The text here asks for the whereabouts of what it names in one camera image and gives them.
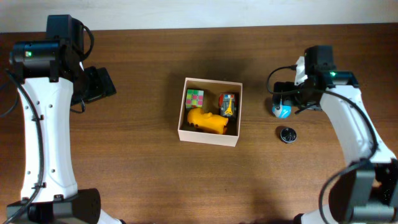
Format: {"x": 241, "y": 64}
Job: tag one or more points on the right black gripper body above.
{"x": 299, "y": 99}

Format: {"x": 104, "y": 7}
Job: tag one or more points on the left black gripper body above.
{"x": 91, "y": 84}

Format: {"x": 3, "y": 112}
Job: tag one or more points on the blue toy ball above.
{"x": 281, "y": 111}

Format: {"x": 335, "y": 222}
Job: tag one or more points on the red grey toy car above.
{"x": 227, "y": 105}

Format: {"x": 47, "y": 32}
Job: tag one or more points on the white cardboard box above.
{"x": 212, "y": 90}

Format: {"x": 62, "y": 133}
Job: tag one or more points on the colourful puzzle cube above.
{"x": 194, "y": 99}

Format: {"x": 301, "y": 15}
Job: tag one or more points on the yellow toy dog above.
{"x": 208, "y": 122}

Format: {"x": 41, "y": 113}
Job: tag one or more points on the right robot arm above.
{"x": 365, "y": 191}

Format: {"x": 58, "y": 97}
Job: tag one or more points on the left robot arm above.
{"x": 50, "y": 80}

